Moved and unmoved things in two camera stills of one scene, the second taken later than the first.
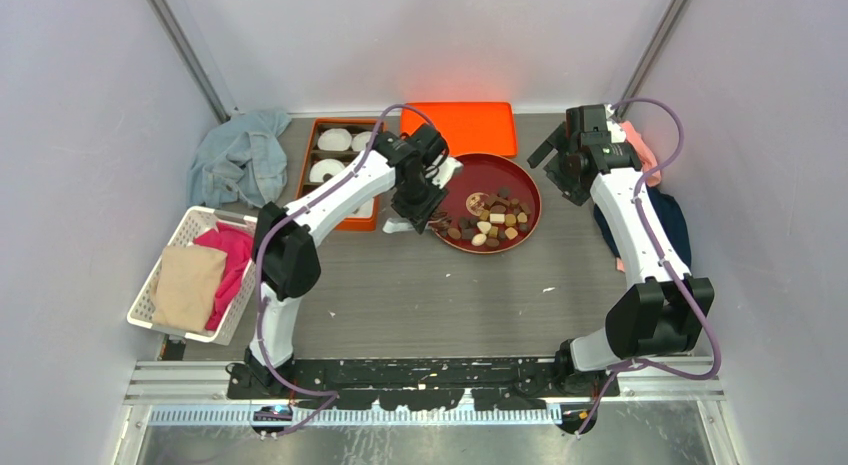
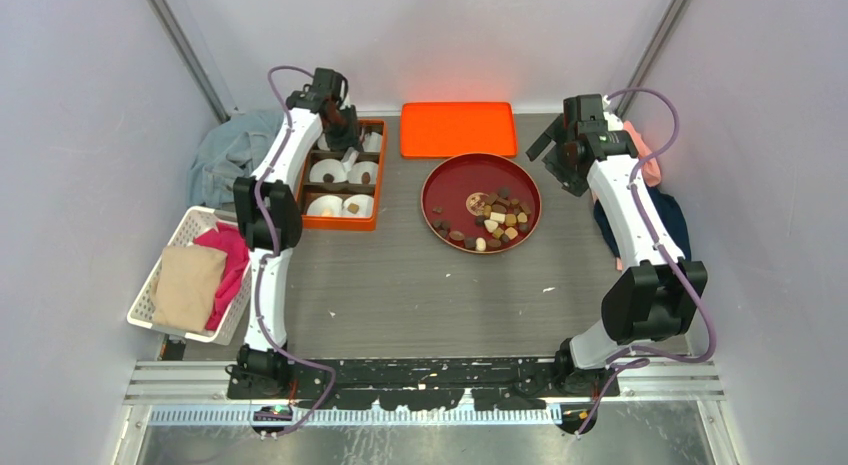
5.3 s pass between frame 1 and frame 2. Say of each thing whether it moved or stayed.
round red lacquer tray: stayed
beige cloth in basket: stayed
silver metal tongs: moved
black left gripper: moved
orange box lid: stayed
